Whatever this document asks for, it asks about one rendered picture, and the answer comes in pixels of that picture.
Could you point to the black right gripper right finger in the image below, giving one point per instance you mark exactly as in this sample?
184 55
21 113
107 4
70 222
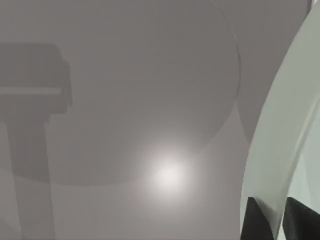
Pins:
302 222

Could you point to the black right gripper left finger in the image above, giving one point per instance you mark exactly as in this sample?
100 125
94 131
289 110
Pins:
255 225

